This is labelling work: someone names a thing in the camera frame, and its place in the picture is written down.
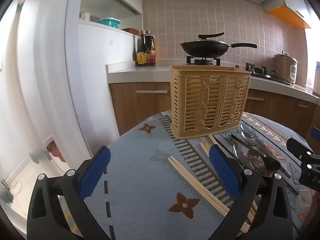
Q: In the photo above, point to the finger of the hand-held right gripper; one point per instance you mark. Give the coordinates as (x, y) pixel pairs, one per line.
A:
(297, 148)

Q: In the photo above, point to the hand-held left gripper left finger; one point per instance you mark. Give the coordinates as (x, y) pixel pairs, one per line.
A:
(95, 170)

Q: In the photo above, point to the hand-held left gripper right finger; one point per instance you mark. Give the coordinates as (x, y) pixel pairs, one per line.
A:
(225, 173)

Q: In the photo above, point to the clear glass spoon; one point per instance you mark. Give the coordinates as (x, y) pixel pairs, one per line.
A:
(257, 165)
(248, 131)
(240, 151)

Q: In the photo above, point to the tan woven utensil holder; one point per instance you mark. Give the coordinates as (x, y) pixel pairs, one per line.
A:
(207, 100)

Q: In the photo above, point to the dark red container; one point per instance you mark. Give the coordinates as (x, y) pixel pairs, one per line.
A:
(55, 151)

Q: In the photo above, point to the blue patterned tablecloth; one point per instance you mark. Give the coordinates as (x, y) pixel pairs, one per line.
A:
(140, 180)

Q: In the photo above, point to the beige rice cooker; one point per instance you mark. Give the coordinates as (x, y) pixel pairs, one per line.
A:
(285, 67)

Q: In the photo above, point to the black gas stove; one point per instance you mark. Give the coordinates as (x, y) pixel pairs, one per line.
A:
(265, 70)

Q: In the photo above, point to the black wok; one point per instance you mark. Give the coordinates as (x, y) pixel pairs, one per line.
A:
(205, 50)

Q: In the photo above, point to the dark sauce bottle yellow label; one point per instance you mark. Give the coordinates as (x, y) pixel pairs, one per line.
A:
(142, 55)

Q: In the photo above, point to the dark sauce bottle red label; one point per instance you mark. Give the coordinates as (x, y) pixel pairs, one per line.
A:
(152, 52)

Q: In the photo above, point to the teal plastic basket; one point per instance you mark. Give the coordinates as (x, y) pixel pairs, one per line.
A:
(110, 22)

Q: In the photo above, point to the white jug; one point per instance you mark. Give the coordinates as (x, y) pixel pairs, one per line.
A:
(85, 16)

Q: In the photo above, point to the orange wall cabinet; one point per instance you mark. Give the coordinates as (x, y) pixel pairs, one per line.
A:
(287, 16)

